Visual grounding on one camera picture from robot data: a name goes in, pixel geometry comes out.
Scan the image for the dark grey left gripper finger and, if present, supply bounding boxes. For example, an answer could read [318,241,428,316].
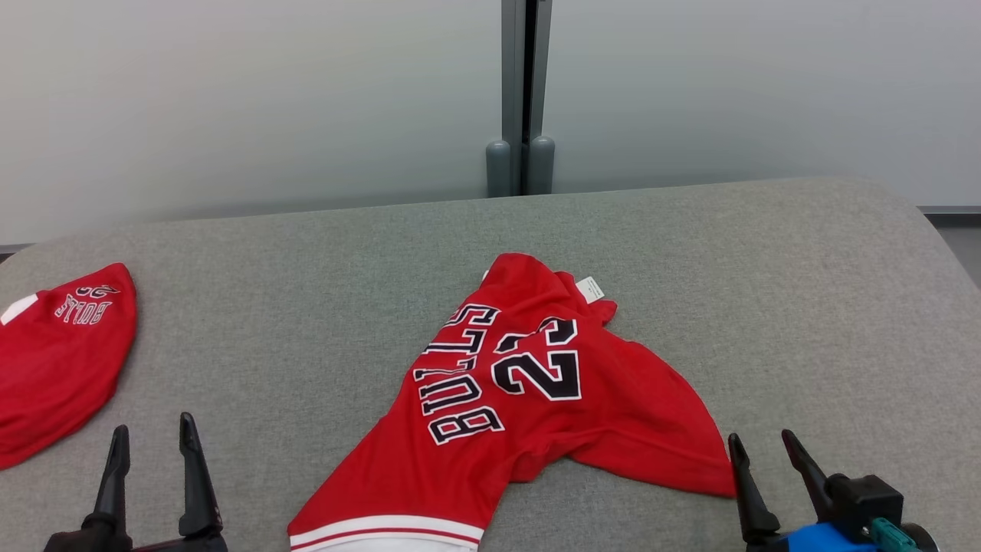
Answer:
[179,412,223,537]
[92,425,131,530]

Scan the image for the red Bulls 23 jersey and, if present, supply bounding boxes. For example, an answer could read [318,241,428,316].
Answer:
[287,253,738,552]

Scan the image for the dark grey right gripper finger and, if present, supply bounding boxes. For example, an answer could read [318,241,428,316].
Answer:
[727,433,781,547]
[782,429,835,524]

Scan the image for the grey rounded post foot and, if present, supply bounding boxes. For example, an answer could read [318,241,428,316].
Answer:
[527,136,556,195]
[486,140,512,199]

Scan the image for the black cable with teal plug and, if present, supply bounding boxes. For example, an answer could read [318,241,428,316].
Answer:
[870,517,920,552]

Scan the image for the grey metal partition post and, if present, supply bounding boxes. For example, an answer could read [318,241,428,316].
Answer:
[502,0,554,196]

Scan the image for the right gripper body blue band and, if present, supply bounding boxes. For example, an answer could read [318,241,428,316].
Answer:
[747,521,940,552]

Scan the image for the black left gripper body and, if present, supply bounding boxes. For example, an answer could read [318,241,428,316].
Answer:
[42,515,228,552]

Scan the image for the red shorts white side stripes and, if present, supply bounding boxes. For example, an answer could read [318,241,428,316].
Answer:
[0,263,139,470]

